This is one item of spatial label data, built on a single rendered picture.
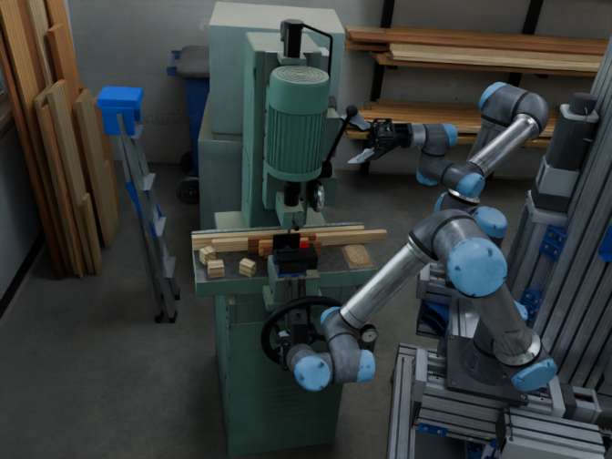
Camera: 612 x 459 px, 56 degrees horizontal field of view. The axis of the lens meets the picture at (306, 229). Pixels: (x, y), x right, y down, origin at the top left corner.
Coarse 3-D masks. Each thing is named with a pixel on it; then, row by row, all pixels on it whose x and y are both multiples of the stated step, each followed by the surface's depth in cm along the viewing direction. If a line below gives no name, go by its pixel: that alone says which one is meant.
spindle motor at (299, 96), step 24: (288, 72) 165; (312, 72) 167; (288, 96) 160; (312, 96) 160; (288, 120) 164; (312, 120) 165; (288, 144) 168; (312, 144) 169; (288, 168) 172; (312, 168) 175
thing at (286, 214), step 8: (280, 192) 194; (280, 200) 189; (280, 208) 187; (288, 208) 186; (296, 208) 186; (280, 216) 188; (288, 216) 185; (296, 216) 185; (280, 224) 189; (288, 224) 186
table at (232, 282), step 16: (192, 256) 196; (224, 256) 190; (240, 256) 190; (256, 256) 191; (320, 256) 194; (336, 256) 195; (208, 272) 182; (224, 272) 182; (256, 272) 184; (320, 272) 186; (336, 272) 187; (352, 272) 189; (368, 272) 190; (208, 288) 179; (224, 288) 181; (240, 288) 182; (256, 288) 183; (272, 304) 176
